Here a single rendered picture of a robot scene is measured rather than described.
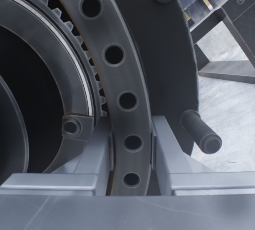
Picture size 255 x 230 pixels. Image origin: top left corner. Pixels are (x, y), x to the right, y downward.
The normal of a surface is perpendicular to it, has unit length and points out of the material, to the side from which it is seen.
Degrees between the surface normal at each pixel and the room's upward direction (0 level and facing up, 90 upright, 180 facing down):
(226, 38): 90
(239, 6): 90
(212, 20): 90
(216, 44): 90
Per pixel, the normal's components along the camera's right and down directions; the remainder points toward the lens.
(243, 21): 0.05, 0.20
